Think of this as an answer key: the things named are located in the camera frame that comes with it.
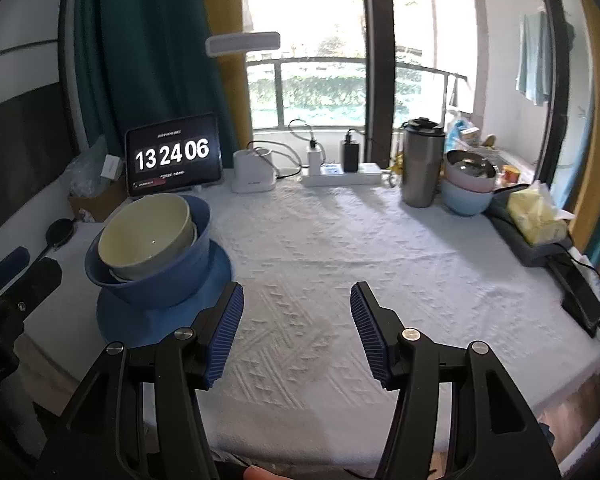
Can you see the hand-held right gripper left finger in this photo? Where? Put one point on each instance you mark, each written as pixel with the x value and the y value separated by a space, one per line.
pixel 225 335

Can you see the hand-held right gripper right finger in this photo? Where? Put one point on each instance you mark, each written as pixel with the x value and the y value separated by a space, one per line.
pixel 367 335

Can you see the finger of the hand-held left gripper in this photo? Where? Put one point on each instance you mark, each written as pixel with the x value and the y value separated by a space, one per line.
pixel 10 260
pixel 42 275

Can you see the white bowl with red specks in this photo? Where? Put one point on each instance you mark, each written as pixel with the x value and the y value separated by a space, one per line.
pixel 130 275

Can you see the blue plate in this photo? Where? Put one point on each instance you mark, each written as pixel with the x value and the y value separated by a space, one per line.
pixel 130 325

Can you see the cream bowl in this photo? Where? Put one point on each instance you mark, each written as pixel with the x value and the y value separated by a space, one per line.
pixel 140 240

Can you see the black round disc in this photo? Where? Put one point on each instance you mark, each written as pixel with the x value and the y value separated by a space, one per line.
pixel 60 232

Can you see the cardboard box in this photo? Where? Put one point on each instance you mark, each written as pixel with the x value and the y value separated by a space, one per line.
pixel 100 205

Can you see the white textured tablecloth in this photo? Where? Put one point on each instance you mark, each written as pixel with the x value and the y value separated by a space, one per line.
pixel 330 240

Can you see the clear plastic bag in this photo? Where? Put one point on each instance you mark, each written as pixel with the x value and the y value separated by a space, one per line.
pixel 82 170

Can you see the small white box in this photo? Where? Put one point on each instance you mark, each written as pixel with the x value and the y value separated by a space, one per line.
pixel 112 167

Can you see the white power strip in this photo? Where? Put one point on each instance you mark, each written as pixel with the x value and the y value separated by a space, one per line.
pixel 355 177

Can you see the white charging dock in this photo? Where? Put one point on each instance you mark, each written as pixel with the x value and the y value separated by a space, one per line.
pixel 252 175

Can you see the tablet with clock display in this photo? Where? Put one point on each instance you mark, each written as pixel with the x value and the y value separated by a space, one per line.
pixel 172 175

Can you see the light blue bowl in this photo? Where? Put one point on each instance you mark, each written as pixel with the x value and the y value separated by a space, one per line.
pixel 465 202

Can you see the stainless steel tumbler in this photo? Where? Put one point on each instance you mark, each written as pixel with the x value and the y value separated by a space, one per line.
pixel 422 170

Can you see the dark grey pouch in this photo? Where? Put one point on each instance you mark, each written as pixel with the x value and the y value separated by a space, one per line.
pixel 530 255

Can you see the white charger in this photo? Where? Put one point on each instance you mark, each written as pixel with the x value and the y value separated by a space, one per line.
pixel 314 159

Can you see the stainless steel bowl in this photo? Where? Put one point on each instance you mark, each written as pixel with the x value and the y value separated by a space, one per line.
pixel 472 165

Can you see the yellow tissue pack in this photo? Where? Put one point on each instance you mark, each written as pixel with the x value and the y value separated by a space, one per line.
pixel 535 215

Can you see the black rectangular device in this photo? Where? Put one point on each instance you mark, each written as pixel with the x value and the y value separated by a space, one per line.
pixel 582 305

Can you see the teal curtain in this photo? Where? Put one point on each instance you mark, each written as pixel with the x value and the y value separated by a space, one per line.
pixel 145 60

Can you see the light blue hanging towel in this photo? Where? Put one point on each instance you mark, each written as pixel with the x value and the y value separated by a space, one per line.
pixel 532 60

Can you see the yellow curtain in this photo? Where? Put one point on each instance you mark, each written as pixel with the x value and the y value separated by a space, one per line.
pixel 597 110
pixel 220 0

